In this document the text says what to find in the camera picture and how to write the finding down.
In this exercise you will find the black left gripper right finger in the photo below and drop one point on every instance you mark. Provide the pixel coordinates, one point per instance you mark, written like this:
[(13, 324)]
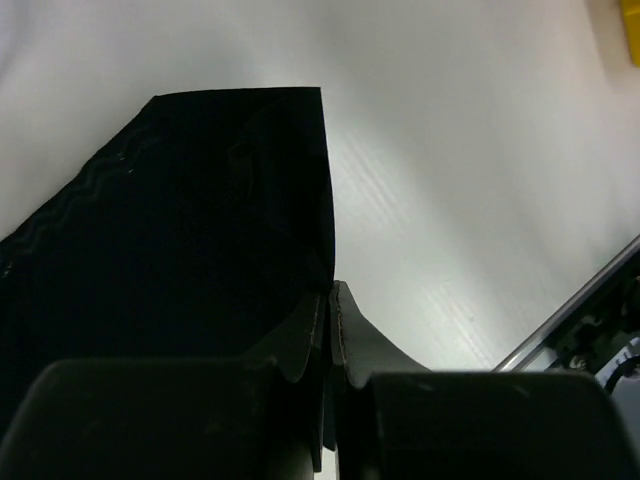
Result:
[(395, 419)]

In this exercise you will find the black bra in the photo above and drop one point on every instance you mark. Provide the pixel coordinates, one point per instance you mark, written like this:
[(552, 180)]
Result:
[(194, 231)]

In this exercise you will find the yellow plastic bin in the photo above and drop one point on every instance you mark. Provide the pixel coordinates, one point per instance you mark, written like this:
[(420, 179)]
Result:
[(630, 10)]

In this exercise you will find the aluminium front rail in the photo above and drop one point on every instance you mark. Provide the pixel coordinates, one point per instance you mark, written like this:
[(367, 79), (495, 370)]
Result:
[(534, 353)]

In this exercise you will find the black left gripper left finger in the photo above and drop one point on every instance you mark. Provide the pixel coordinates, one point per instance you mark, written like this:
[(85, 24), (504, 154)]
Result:
[(255, 416)]

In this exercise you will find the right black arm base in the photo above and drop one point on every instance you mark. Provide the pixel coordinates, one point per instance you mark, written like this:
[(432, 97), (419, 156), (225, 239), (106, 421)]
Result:
[(596, 337)]

